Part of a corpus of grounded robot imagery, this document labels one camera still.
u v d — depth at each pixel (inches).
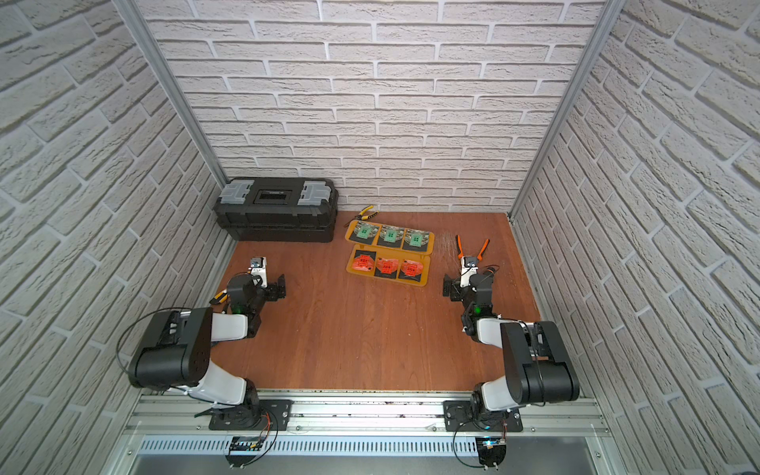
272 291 33.5
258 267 32.0
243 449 28.0
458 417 28.7
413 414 29.9
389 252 35.9
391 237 37.2
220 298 36.8
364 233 37.3
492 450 27.9
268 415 28.6
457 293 31.4
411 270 39.5
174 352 18.2
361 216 46.3
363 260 40.7
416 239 36.4
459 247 42.2
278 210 39.0
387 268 40.7
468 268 31.2
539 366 17.1
